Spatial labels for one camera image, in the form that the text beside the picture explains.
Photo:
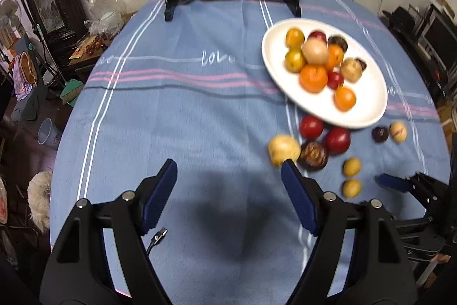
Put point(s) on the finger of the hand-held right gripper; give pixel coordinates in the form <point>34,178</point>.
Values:
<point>392,182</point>
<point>414,224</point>

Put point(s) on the large pale tan fruit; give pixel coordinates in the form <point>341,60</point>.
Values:
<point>315,52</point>

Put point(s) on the yellow green citrus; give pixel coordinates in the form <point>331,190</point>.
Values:
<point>295,60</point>

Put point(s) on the white teapot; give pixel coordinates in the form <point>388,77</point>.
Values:
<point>110,20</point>

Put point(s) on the yellow orange citrus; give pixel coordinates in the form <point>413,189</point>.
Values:
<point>295,37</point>

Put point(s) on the woven basket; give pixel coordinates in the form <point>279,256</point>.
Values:
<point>28,67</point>

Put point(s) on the white plastic bucket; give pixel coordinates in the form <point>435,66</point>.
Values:
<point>48,133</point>

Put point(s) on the wooden tray with red fruit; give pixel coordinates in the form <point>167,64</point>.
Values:
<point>89,47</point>

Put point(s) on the black computer monitor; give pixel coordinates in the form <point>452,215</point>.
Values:
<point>441,37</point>

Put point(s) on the pale yellow round fruit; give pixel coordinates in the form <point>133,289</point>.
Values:
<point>282,147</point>

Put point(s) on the small dark purple fruit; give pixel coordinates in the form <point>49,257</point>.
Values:
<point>362,64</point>
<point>380,134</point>

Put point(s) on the cardboard box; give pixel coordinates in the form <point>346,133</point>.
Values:
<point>448,119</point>

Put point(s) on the large orange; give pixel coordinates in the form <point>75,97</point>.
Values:
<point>313,78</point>

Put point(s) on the small orange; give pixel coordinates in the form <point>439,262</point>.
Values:
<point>336,57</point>
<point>345,98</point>

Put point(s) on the white fluffy mop head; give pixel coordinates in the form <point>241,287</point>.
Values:
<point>39,196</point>

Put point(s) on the tan spotted fruit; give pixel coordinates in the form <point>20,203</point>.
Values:
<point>351,71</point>

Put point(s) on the dark purple mangosteen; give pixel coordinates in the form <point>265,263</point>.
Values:
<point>314,155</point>
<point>338,41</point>

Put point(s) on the white round plate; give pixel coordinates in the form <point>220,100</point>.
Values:
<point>367,101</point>

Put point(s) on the black hat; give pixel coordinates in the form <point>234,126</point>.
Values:
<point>396,17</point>

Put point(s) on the standing fan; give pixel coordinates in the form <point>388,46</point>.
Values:
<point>9,13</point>

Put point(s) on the small tan fruit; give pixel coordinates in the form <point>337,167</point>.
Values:
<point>398,131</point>

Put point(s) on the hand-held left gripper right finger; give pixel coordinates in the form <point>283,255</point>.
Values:
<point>300,197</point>

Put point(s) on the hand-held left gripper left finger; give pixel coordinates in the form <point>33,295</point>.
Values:
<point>160,194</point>

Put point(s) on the small yellow fruit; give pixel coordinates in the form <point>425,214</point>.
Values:
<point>351,188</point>
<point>352,166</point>

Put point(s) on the blue striped tablecloth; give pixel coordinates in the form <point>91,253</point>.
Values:
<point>178,112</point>

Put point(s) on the pink cloth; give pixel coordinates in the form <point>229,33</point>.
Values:
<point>20,87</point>

